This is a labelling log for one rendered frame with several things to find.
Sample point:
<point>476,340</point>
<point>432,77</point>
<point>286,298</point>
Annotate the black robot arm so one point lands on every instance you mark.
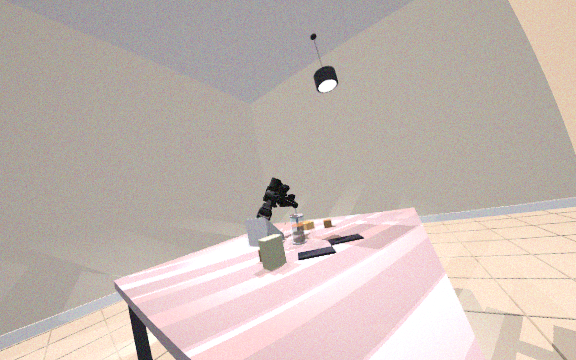
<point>275,186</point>

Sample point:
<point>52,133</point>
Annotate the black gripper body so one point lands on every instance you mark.
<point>276,199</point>

